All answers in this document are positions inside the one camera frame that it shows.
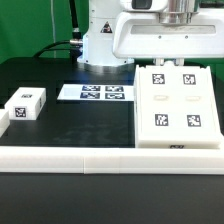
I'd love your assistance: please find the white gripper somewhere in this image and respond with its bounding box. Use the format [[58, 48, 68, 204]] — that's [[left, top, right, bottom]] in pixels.
[[113, 0, 224, 66]]

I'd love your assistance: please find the white cabinet body box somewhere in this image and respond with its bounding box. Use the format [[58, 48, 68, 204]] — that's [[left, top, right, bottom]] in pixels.
[[134, 64, 222, 149]]

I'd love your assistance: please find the white cabinet door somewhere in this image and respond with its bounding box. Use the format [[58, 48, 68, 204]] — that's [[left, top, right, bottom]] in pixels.
[[134, 66, 176, 141], [177, 67, 221, 140]]

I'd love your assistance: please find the white cabinet top box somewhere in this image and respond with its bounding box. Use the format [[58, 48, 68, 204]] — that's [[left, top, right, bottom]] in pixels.
[[4, 87, 46, 120]]

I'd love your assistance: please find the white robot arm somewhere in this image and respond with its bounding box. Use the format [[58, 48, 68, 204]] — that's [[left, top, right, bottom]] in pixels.
[[78, 0, 224, 71]]

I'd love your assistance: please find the white marker sheet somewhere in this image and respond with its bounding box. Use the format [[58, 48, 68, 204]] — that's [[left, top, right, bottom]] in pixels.
[[58, 84, 134, 101]]

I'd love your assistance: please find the white U-shaped fence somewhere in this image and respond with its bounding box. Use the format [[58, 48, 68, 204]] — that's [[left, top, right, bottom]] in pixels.
[[0, 108, 224, 175]]

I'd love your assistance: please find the black cable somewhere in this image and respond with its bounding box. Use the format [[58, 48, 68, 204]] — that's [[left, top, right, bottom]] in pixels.
[[32, 0, 83, 58]]

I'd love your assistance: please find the white cable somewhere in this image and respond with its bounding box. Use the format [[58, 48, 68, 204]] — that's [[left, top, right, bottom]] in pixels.
[[49, 0, 56, 58]]

